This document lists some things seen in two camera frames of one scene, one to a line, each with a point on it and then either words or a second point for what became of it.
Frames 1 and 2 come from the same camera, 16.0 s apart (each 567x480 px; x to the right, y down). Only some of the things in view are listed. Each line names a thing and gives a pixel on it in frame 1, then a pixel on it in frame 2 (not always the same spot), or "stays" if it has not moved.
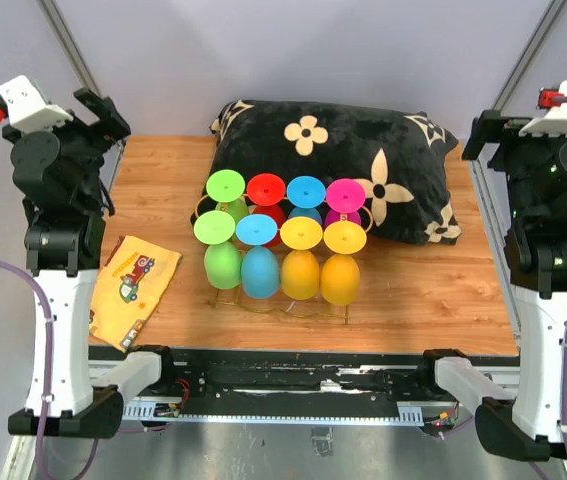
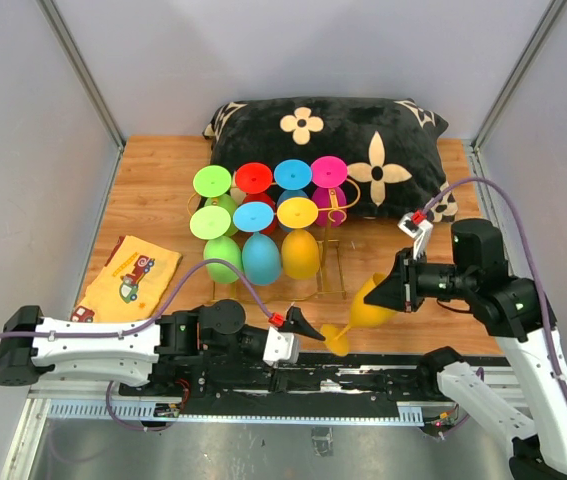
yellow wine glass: (340, 277) to (362, 315)
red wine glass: (265, 191) to (255, 179)
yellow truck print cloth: (128, 287) stays
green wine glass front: (223, 257) stays
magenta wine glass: (345, 197) to (328, 176)
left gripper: (104, 133) to (299, 325)
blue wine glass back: (305, 194) to (292, 177)
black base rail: (302, 385) stays
